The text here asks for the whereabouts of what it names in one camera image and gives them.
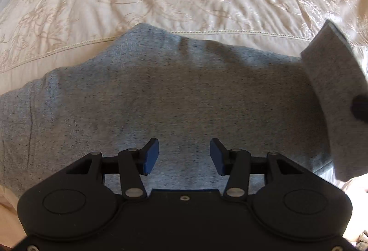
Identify grey speckled pants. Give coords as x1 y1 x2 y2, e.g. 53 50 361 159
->
1 21 367 196

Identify cream embroidered bedspread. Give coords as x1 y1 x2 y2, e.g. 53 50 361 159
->
1 0 367 247

